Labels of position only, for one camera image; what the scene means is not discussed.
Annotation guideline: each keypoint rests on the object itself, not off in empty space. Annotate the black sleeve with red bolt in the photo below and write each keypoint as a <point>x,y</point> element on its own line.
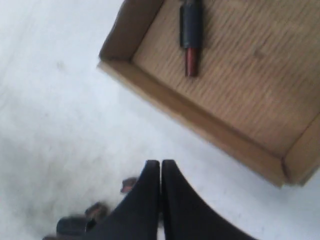
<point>190,32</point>

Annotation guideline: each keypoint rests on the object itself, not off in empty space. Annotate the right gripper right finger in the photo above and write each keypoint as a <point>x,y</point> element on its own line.
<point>185,207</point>

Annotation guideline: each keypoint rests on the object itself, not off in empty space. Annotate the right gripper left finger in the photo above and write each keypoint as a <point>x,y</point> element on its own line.
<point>140,205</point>

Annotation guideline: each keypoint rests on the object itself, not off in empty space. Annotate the brown cardboard box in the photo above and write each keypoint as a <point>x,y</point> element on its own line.
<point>225,82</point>

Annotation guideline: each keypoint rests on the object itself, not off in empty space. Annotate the dark red bolt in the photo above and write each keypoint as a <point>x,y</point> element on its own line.
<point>128,185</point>
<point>96,211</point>

